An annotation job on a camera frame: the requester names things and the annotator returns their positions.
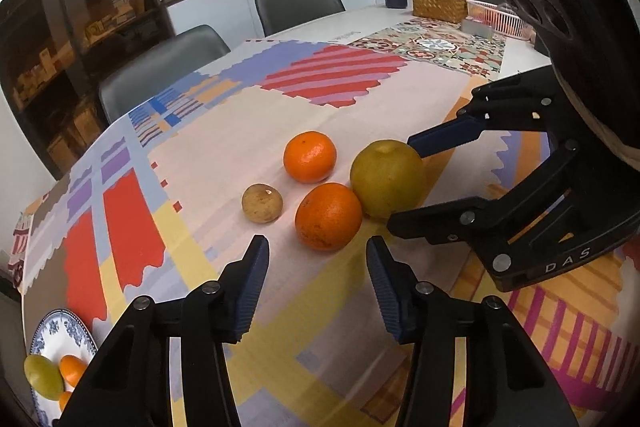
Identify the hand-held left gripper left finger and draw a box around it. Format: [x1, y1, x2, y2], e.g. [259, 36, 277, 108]
[60, 234, 271, 427]

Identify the blue rimmed white plate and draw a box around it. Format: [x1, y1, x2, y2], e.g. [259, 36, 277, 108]
[29, 307, 99, 427]

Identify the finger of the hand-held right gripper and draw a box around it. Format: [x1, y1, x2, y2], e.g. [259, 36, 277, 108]
[387, 141, 583, 244]
[407, 68, 566, 158]

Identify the glass door cabinet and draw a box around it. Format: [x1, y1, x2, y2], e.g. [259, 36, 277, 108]
[0, 0, 177, 180]

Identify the small grey box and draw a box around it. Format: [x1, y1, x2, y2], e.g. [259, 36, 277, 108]
[462, 18, 494, 38]

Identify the folded patterned cloth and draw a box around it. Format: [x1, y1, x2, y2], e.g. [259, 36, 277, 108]
[7, 213, 32, 294]

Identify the wicker basket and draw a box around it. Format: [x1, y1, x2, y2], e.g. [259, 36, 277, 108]
[411, 0, 471, 24]

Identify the colourful patchwork tablecloth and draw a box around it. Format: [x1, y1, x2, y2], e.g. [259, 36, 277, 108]
[17, 39, 640, 427]

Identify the green apple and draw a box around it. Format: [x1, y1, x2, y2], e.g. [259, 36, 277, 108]
[23, 354, 66, 399]

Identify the pink plastic basket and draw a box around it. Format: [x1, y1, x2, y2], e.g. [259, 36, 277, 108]
[467, 0, 534, 40]

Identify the floral tile patterned mat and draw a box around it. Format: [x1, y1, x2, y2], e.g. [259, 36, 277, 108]
[352, 18, 507, 76]

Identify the brown kiwi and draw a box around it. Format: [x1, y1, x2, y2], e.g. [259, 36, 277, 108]
[242, 184, 284, 224]

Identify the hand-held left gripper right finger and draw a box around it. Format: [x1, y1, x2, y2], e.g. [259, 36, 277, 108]
[366, 236, 581, 427]

